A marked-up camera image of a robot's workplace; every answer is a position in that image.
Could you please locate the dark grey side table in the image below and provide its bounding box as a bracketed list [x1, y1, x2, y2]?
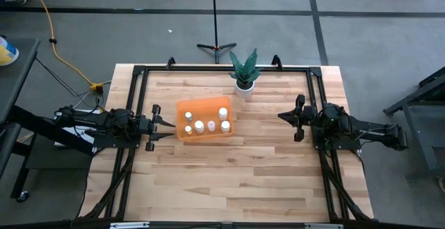
[0, 37, 95, 202]

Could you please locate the white box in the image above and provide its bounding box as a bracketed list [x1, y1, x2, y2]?
[54, 109, 102, 148]

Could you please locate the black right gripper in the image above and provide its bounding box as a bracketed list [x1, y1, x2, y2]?
[277, 94, 318, 143]

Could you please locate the white plant pot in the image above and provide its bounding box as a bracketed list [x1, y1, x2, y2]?
[234, 79, 255, 99]

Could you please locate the green snake plant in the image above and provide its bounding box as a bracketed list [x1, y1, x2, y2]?
[228, 47, 264, 87]

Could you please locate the black metal table frame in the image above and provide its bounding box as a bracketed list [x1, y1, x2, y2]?
[78, 54, 375, 223]

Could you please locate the black metal cart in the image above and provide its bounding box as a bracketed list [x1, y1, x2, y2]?
[383, 67, 445, 184]

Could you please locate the orange plastic basket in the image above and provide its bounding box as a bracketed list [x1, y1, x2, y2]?
[175, 95, 234, 143]

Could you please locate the yellow blue white object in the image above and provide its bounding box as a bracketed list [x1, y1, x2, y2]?
[0, 35, 20, 67]

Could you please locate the black tripod stand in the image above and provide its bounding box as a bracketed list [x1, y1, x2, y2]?
[196, 0, 238, 65]

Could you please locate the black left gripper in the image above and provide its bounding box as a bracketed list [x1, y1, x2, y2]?
[137, 104, 177, 152]

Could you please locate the black cable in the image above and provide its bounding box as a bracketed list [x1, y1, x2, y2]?
[34, 57, 105, 113]

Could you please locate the yellow extension cable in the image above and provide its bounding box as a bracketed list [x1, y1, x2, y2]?
[26, 0, 105, 93]

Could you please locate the silver metal bracket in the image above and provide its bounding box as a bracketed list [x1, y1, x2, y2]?
[304, 223, 344, 229]
[110, 221, 150, 229]

